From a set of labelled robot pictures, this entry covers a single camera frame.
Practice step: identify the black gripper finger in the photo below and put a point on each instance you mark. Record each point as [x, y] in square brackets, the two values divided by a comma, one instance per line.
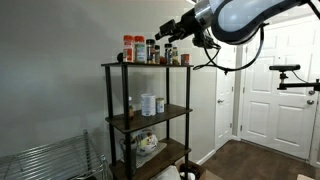
[166, 28]
[177, 36]

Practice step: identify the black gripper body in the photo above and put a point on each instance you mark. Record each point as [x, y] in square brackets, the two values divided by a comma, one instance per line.
[186, 23]

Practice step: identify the red cap spice bottle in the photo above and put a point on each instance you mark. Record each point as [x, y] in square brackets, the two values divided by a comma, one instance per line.
[128, 50]

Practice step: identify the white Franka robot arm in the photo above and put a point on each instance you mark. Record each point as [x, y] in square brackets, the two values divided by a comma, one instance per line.
[246, 16]

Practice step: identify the tall black cap spice jar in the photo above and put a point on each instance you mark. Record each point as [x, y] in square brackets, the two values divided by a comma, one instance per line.
[168, 53]

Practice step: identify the white cap sauce bottle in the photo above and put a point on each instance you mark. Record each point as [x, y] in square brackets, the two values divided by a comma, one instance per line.
[175, 56]

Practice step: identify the small black cap spice jar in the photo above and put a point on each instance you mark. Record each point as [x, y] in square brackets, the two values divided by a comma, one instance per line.
[157, 55]

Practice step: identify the large black cap spice jar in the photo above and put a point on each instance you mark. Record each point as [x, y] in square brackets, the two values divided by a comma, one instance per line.
[150, 51]

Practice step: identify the small brown sauce bottle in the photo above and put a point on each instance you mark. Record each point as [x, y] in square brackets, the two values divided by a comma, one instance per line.
[131, 109]

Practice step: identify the dark wood shelf unit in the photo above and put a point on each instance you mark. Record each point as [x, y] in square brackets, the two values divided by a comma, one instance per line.
[146, 120]

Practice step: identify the dark grey water bottle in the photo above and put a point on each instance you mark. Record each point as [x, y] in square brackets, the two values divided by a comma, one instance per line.
[132, 156]

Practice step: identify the red food box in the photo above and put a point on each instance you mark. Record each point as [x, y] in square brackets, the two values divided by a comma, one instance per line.
[185, 59]

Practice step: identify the red tomato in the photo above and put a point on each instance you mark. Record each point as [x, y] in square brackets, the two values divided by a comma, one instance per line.
[162, 61]

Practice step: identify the red cap green label jar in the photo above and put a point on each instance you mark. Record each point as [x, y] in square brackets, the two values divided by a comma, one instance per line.
[140, 50]

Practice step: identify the dark round object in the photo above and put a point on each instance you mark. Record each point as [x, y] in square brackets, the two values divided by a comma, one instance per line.
[120, 57]

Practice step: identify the small printed tin can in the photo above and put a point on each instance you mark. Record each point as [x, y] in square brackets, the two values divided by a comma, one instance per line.
[160, 105]

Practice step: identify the white cylindrical canister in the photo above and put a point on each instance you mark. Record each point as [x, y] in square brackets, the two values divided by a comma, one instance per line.
[148, 105]

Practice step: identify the narrow white panel door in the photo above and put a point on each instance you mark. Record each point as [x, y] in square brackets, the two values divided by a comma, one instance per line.
[224, 110]

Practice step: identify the colourful printed bowl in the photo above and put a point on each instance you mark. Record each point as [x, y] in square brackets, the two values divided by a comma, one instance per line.
[146, 141]

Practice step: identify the white mesh mat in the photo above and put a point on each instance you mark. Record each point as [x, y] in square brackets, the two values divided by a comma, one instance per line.
[156, 151]

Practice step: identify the brown cardboard box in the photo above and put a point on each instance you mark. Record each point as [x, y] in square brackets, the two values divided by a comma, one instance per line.
[205, 175]

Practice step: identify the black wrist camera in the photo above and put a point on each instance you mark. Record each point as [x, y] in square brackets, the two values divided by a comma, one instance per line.
[203, 40]

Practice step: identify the black stereo camera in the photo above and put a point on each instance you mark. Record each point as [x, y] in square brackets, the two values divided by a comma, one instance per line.
[285, 67]

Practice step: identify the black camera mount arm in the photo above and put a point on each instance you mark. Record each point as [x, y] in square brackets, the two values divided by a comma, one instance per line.
[298, 85]

